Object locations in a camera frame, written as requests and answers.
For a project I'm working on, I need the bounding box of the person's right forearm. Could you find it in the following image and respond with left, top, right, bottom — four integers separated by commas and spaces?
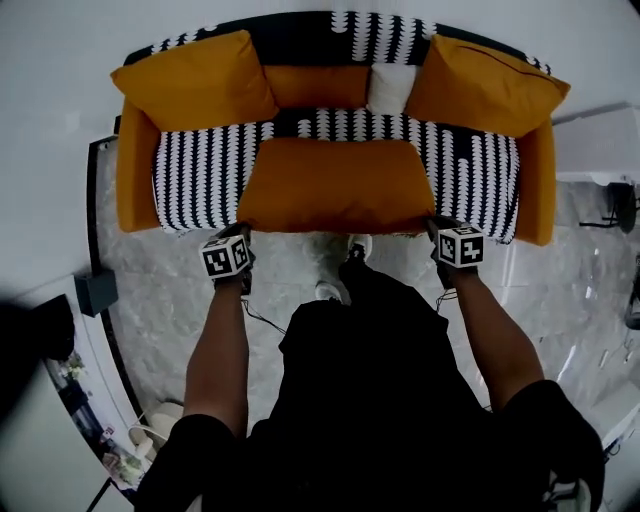
452, 267, 545, 412

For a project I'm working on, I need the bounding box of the white round fan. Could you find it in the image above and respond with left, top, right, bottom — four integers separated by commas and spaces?
128, 399, 184, 461

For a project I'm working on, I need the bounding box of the black bag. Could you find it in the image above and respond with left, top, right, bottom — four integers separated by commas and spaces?
29, 294, 76, 361

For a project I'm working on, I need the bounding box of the person's left white shoe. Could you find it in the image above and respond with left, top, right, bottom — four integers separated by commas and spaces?
315, 281, 351, 304

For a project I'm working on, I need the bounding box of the person's right white shoe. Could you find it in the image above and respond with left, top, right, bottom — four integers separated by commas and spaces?
344, 234, 374, 261

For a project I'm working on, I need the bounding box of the person's left forearm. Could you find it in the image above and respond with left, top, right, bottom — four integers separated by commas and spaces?
183, 284, 251, 441

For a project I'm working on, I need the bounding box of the orange sofa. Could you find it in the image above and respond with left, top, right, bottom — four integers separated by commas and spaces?
114, 10, 557, 247

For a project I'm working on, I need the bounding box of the dark grey box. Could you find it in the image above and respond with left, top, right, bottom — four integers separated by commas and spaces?
74, 270, 120, 318

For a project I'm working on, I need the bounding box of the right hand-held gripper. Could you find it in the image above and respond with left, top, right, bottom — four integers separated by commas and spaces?
426, 215, 485, 290

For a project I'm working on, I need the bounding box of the black white patterned throw blanket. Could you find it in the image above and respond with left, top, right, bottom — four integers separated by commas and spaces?
123, 10, 553, 245

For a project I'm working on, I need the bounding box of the small white pillow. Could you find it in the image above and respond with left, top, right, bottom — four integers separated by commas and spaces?
366, 63, 418, 115

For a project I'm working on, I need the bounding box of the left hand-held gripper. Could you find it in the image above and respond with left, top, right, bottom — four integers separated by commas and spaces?
198, 223, 257, 296

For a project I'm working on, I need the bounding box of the black chair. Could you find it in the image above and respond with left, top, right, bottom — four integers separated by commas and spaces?
579, 180, 640, 235

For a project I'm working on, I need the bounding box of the small orange pillow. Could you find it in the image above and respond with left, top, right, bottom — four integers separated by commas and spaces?
263, 64, 372, 111

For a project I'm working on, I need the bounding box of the person's white shoe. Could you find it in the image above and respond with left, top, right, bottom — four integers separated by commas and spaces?
315, 281, 351, 304
344, 234, 374, 261

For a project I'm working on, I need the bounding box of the person in grey clothing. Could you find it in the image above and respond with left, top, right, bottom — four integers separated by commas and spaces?
134, 257, 606, 512

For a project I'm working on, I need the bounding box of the large orange cushion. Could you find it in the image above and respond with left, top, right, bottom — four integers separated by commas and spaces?
235, 137, 437, 235
110, 29, 280, 134
403, 33, 572, 140

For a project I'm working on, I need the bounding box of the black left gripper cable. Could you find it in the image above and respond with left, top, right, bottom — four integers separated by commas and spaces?
242, 297, 289, 335

